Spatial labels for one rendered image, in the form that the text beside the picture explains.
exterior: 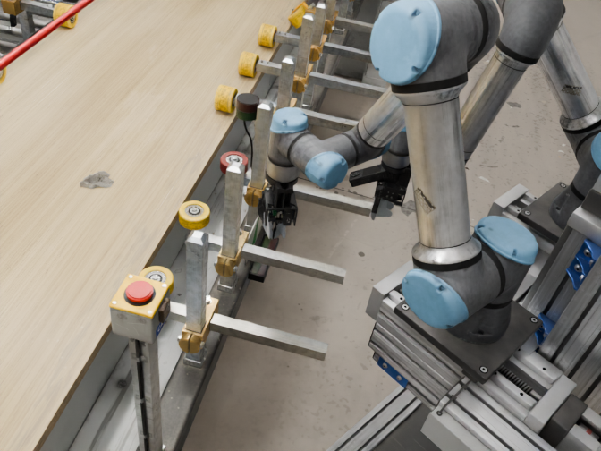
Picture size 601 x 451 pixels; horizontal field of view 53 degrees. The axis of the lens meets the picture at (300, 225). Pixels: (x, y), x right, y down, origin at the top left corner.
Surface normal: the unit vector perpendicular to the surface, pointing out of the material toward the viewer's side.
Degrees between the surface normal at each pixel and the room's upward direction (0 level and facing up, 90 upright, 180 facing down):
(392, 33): 83
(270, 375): 0
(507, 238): 7
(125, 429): 0
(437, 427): 90
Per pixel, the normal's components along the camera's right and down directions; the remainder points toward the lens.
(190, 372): 0.13, -0.74
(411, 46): -0.79, 0.22
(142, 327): -0.22, 0.63
